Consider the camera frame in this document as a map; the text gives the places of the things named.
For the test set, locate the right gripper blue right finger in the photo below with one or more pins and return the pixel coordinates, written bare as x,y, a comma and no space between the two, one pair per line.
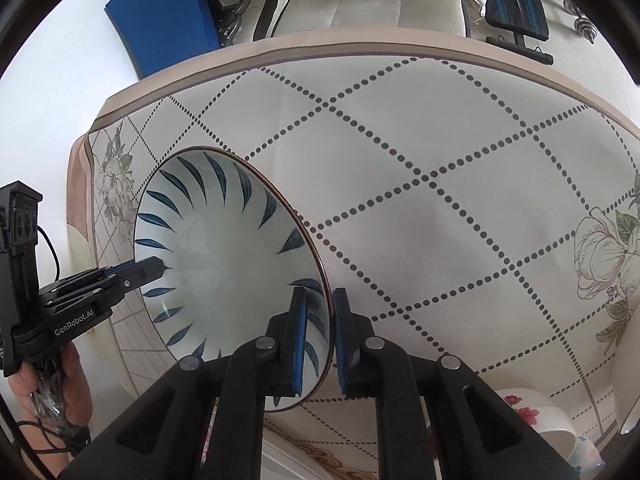
351,332

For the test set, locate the white bowl blue dots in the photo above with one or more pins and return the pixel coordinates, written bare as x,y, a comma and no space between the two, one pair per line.
555,427

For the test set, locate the blue black workout bench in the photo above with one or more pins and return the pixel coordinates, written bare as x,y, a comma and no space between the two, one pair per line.
524,18

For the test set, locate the chrome dumbbell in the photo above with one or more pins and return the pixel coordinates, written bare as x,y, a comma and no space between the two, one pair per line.
582,25

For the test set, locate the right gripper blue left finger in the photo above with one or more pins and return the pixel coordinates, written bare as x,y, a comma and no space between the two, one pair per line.
291,339

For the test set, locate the checked floral tablecloth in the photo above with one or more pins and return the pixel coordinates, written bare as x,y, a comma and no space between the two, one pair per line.
470,202

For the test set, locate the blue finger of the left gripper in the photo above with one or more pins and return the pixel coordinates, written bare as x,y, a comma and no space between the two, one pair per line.
125,284
151,268

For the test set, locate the white bowl dark rim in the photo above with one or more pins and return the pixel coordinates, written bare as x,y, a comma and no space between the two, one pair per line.
625,368

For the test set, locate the person left hand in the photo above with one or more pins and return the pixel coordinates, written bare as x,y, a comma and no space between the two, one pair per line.
67,392

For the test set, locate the blue leaf pattern plate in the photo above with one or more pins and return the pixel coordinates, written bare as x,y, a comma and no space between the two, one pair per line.
233,250

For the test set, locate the brown beige striped cloth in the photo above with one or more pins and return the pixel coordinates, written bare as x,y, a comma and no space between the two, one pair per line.
79,206

